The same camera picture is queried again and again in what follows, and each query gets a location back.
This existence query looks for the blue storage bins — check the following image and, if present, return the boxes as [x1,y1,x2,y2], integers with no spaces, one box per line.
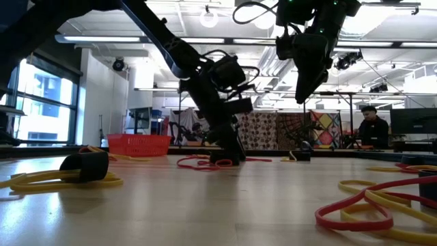
[151,109,163,134]

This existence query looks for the large window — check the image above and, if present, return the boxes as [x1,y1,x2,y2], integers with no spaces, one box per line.
[0,57,81,146]

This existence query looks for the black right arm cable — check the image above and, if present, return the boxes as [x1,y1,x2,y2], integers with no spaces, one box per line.
[233,1,284,25]

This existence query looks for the thin yellow rubber band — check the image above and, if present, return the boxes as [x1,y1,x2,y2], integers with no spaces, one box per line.
[366,165,437,174]
[0,170,117,191]
[87,145,153,163]
[10,169,124,193]
[337,180,437,245]
[281,150,298,163]

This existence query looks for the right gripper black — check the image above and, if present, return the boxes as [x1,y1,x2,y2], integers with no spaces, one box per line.
[294,32,337,105]

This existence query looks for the black ceiling rail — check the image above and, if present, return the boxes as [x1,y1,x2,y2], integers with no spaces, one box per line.
[360,1,421,16]

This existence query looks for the red plastic basket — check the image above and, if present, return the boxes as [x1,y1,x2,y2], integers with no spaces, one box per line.
[107,133,173,158]

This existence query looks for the dark orange patterned cloth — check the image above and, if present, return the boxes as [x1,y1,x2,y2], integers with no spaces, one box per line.
[276,111,312,151]

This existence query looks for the black background metal frame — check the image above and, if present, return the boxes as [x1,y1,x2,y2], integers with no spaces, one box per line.
[302,91,355,150]
[177,89,230,148]

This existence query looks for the black ceiling light cluster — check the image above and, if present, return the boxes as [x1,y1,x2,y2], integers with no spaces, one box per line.
[336,51,363,71]
[369,83,389,94]

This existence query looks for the colourful geometric hanging cloth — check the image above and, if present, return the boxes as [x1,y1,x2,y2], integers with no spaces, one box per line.
[309,110,342,150]

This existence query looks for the person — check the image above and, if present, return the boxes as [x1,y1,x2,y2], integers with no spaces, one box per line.
[356,105,390,150]
[191,122,206,143]

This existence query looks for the black background monitor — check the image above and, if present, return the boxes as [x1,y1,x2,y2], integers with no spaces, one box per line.
[390,107,437,135]

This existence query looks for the white hanging sheet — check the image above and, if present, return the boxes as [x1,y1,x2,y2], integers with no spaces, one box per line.
[168,107,206,146]

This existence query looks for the wide black rubber band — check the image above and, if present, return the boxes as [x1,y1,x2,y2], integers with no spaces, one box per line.
[419,169,437,210]
[209,152,240,167]
[401,155,425,167]
[59,152,111,185]

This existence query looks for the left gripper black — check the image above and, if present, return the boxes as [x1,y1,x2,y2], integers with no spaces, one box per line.
[182,75,246,161]

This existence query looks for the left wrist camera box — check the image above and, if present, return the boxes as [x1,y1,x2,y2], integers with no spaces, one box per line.
[233,98,255,115]

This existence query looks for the brown dotted hanging cloth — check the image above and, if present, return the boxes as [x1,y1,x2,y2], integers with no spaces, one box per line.
[237,109,279,151]

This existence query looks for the white ceiling ring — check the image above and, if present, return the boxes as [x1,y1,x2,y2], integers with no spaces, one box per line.
[199,9,219,29]

